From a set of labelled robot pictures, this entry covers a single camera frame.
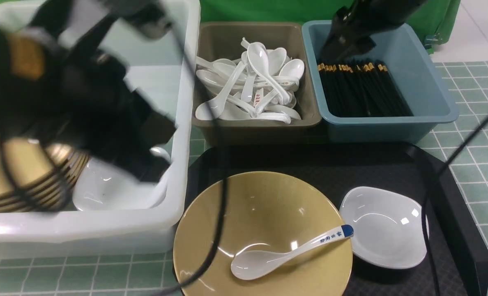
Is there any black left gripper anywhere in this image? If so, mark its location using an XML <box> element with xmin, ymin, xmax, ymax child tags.
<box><xmin>0</xmin><ymin>0</ymin><xmax>176</xmax><ymax>183</ymax></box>

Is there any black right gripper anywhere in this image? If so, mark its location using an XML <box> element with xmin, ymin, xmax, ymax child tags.
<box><xmin>320</xmin><ymin>0</ymin><xmax>426</xmax><ymax>62</ymax></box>

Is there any tan noodle bowl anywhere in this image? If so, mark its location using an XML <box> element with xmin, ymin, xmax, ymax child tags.
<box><xmin>183</xmin><ymin>171</ymin><xmax>353</xmax><ymax>296</ymax></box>

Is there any white square sauce dish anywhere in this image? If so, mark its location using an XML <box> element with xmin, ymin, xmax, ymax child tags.
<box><xmin>339</xmin><ymin>187</ymin><xmax>426</xmax><ymax>270</ymax></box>

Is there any white ceramic soup spoon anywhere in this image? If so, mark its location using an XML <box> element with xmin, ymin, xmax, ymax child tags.
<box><xmin>230</xmin><ymin>224</ymin><xmax>354</xmax><ymax>281</ymax></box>

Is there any blue plastic chopstick bin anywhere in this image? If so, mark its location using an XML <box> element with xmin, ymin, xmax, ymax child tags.
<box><xmin>302</xmin><ymin>20</ymin><xmax>460</xmax><ymax>143</ymax></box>

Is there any bundle of black chopsticks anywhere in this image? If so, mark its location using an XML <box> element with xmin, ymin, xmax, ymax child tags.
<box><xmin>317</xmin><ymin>59</ymin><xmax>413</xmax><ymax>118</ymax></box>

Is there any green backdrop cloth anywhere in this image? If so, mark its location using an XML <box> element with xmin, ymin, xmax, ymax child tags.
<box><xmin>200</xmin><ymin>0</ymin><xmax>460</xmax><ymax>54</ymax></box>

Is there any stack of tan bowls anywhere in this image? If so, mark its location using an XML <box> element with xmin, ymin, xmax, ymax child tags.
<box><xmin>0</xmin><ymin>139</ymin><xmax>90</xmax><ymax>213</ymax></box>

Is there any pile of white spoons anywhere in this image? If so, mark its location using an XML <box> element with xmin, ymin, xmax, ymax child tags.
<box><xmin>194</xmin><ymin>39</ymin><xmax>306</xmax><ymax>124</ymax></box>

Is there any white sauce dish in tub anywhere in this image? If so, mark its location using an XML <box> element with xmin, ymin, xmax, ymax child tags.
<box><xmin>73</xmin><ymin>158</ymin><xmax>170</xmax><ymax>210</ymax></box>

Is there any olive plastic spoon bin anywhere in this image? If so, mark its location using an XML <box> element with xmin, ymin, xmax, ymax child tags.
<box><xmin>198</xmin><ymin>22</ymin><xmax>322</xmax><ymax>146</ymax></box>

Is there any large white plastic tub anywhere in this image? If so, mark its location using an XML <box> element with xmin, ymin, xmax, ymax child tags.
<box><xmin>0</xmin><ymin>0</ymin><xmax>200</xmax><ymax>260</ymax></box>

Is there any green checked table mat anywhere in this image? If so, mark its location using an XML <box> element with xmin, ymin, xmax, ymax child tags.
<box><xmin>0</xmin><ymin>61</ymin><xmax>488</xmax><ymax>296</ymax></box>

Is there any black plastic serving tray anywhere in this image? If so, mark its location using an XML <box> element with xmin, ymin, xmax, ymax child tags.
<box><xmin>173</xmin><ymin>142</ymin><xmax>488</xmax><ymax>296</ymax></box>

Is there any black cable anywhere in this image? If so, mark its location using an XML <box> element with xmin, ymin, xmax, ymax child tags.
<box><xmin>421</xmin><ymin>97</ymin><xmax>488</xmax><ymax>296</ymax></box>
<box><xmin>162</xmin><ymin>25</ymin><xmax>229</xmax><ymax>296</ymax></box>

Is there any black cable right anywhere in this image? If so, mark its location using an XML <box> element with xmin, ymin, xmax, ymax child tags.
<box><xmin>421</xmin><ymin>97</ymin><xmax>488</xmax><ymax>296</ymax></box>

